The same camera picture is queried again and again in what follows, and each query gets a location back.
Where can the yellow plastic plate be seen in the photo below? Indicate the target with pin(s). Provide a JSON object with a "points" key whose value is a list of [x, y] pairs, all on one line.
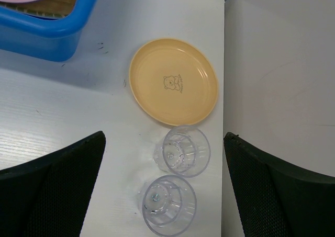
{"points": [[173, 82]]}

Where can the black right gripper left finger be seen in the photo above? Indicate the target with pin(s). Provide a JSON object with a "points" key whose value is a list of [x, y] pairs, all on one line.
{"points": [[50, 195]]}

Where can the clear plastic cup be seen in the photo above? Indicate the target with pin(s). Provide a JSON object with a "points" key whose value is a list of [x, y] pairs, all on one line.
{"points": [[168, 204], [184, 151]]}

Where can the blue plastic bin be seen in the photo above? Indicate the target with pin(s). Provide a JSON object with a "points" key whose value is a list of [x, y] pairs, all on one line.
{"points": [[52, 40]]}

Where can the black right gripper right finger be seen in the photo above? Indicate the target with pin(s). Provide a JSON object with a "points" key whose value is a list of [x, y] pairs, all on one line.
{"points": [[275, 197]]}

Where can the woven bamboo mat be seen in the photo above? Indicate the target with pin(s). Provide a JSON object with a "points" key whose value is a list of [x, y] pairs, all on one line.
{"points": [[49, 9]]}

